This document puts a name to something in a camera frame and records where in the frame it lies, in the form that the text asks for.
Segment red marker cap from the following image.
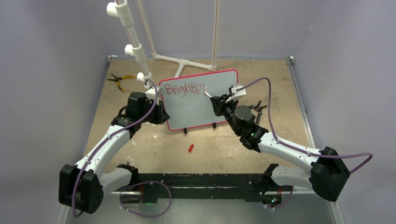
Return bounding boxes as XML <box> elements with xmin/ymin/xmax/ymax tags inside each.
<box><xmin>188</xmin><ymin>144</ymin><xmax>194</xmax><ymax>153</ymax></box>

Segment white PVC pipe frame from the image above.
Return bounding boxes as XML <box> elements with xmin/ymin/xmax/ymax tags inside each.
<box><xmin>106</xmin><ymin>0</ymin><xmax>220</xmax><ymax>82</ymax></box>

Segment red white marker pen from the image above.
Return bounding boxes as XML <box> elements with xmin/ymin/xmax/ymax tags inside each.
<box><xmin>204</xmin><ymin>91</ymin><xmax>213</xmax><ymax>98</ymax></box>

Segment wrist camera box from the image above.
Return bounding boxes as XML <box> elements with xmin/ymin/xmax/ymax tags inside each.
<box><xmin>145</xmin><ymin>86</ymin><xmax>163</xmax><ymax>101</ymax></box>
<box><xmin>226</xmin><ymin>84</ymin><xmax>246</xmax><ymax>103</ymax></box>

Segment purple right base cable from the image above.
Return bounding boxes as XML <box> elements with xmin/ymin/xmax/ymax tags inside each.
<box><xmin>263</xmin><ymin>182</ymin><xmax>295</xmax><ymax>211</ymax></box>

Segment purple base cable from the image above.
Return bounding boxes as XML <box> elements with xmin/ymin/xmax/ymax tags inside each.
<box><xmin>119</xmin><ymin>180</ymin><xmax>173</xmax><ymax>219</ymax></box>
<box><xmin>263</xmin><ymin>182</ymin><xmax>295</xmax><ymax>211</ymax></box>

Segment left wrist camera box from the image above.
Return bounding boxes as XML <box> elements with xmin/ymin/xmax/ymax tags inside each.
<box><xmin>145</xmin><ymin>86</ymin><xmax>163</xmax><ymax>101</ymax></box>

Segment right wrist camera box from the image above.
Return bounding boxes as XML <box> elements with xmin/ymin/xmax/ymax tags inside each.
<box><xmin>226</xmin><ymin>84</ymin><xmax>246</xmax><ymax>103</ymax></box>

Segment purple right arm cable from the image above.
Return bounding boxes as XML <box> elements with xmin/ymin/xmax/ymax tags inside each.
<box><xmin>240</xmin><ymin>77</ymin><xmax>374</xmax><ymax>175</ymax></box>

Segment yellow black needle-nose pliers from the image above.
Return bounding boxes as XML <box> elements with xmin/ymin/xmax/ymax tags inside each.
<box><xmin>107</xmin><ymin>74</ymin><xmax>135</xmax><ymax>92</ymax></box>

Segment pink-rimmed whiteboard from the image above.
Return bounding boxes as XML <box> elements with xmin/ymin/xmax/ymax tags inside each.
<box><xmin>159</xmin><ymin>69</ymin><xmax>239</xmax><ymax>131</ymax></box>

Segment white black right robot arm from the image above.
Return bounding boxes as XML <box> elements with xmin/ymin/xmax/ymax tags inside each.
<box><xmin>209</xmin><ymin>95</ymin><xmax>351</xmax><ymax>202</ymax></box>

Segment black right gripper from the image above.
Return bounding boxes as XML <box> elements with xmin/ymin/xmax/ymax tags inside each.
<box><xmin>212</xmin><ymin>94</ymin><xmax>241</xmax><ymax>135</ymax></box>

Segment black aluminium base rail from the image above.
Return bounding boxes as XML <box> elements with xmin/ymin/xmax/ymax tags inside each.
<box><xmin>63</xmin><ymin>172</ymin><xmax>337</xmax><ymax>205</ymax></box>

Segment black handled pliers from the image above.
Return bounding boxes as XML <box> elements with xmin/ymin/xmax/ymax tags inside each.
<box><xmin>249</xmin><ymin>100</ymin><xmax>268</xmax><ymax>125</ymax></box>

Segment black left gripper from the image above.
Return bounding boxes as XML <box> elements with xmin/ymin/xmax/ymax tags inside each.
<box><xmin>139</xmin><ymin>99</ymin><xmax>169</xmax><ymax>125</ymax></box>

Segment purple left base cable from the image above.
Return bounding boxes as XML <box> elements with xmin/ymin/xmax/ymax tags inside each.
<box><xmin>119</xmin><ymin>180</ymin><xmax>173</xmax><ymax>219</ymax></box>

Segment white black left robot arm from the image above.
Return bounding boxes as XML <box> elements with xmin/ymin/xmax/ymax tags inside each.
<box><xmin>58</xmin><ymin>89</ymin><xmax>169</xmax><ymax>218</ymax></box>

